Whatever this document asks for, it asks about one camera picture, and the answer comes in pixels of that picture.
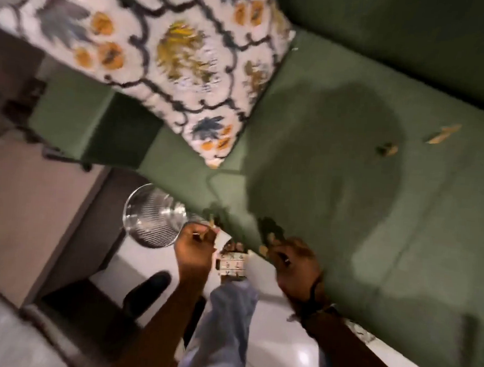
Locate person's left hand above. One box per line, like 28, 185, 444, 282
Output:
172, 222, 221, 273

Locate person's right hand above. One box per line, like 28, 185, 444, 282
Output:
257, 234, 328, 310

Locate clear ribbed glass bowl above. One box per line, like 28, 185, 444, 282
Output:
120, 181, 202, 253

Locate person's left forearm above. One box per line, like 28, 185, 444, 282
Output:
104, 262, 204, 367

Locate person's right forearm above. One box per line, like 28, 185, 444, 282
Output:
298, 307, 430, 367

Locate white patterned slipper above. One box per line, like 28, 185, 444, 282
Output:
214, 240, 250, 281

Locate black thread wristband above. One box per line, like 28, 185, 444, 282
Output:
287, 273, 344, 328

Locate green fabric sofa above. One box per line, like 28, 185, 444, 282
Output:
10, 0, 484, 367

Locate black shoe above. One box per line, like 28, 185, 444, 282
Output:
121, 268, 173, 322

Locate blue jeans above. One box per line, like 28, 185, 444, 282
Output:
173, 275, 357, 367

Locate beige rug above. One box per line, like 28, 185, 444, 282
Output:
0, 129, 113, 313

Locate floral patterned white cushion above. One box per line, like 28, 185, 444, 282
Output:
0, 0, 300, 175

